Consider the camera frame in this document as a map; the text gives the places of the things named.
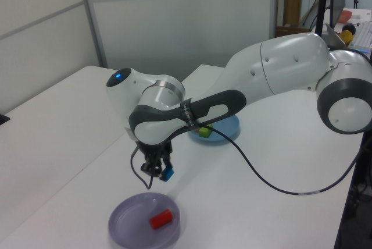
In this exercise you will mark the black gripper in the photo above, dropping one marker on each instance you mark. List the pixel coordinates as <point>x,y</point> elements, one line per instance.
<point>155,150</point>

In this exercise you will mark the blue block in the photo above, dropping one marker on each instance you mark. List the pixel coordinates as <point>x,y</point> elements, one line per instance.
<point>168,174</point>

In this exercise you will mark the green block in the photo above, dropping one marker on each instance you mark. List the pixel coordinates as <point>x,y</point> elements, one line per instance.
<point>205,132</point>

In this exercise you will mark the red block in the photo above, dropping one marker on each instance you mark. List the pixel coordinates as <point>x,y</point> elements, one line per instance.
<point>160,219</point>

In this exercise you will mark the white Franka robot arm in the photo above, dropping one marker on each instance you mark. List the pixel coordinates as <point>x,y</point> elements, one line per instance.
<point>290,63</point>

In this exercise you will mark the purple plate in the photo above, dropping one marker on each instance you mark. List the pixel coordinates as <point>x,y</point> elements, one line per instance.
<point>130,222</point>

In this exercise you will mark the blue plate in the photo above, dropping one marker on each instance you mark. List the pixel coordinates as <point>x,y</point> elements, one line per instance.
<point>225,131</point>

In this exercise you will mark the brown wooden panel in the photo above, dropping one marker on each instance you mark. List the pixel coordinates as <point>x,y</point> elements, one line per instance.
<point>293,4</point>

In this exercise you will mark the black monitor stand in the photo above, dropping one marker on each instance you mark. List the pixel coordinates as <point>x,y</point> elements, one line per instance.
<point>321,10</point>

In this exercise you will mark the yellow round object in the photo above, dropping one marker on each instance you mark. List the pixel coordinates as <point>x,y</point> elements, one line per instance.
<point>347,38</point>

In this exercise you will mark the red bowl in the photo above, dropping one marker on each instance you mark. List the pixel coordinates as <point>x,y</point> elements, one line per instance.
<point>346,16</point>

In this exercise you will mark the pale computer keyboard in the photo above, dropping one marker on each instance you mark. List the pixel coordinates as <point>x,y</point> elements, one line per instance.
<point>363,35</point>

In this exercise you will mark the grey partition post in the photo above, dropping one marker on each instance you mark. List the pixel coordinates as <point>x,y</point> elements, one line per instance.
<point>274,4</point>
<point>91,13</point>

